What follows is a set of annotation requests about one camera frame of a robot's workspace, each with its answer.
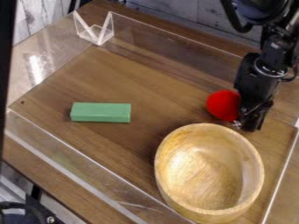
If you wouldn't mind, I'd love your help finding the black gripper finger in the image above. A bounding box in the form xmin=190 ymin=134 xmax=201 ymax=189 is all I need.
xmin=243 ymin=101 xmax=274 ymax=132
xmin=233 ymin=108 xmax=249 ymax=129

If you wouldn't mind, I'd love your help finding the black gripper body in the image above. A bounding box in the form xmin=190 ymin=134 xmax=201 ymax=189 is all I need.
xmin=234 ymin=52 xmax=283 ymax=113

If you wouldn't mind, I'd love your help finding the red plush strawberry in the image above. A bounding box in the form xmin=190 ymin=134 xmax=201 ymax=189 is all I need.
xmin=206 ymin=89 xmax=241 ymax=123

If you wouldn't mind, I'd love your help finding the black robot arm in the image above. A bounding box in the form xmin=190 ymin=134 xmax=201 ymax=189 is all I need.
xmin=219 ymin=0 xmax=299 ymax=132

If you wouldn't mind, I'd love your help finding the wooden bowl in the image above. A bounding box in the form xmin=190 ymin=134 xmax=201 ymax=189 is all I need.
xmin=154 ymin=123 xmax=266 ymax=224

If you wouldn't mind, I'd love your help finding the green rectangular block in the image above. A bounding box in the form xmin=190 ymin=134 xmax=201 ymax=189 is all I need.
xmin=70 ymin=102 xmax=131 ymax=123

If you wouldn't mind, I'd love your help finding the clear acrylic tray wall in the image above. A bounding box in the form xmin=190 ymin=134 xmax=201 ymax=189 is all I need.
xmin=0 ymin=10 xmax=299 ymax=224

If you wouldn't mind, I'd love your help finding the clear acrylic corner bracket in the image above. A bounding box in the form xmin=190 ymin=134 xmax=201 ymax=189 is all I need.
xmin=72 ymin=11 xmax=115 ymax=46

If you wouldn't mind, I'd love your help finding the black clamp bracket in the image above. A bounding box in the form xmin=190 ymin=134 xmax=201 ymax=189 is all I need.
xmin=24 ymin=185 xmax=66 ymax=224

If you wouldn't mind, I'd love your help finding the black cable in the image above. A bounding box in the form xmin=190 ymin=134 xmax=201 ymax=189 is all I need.
xmin=0 ymin=200 xmax=28 ymax=224

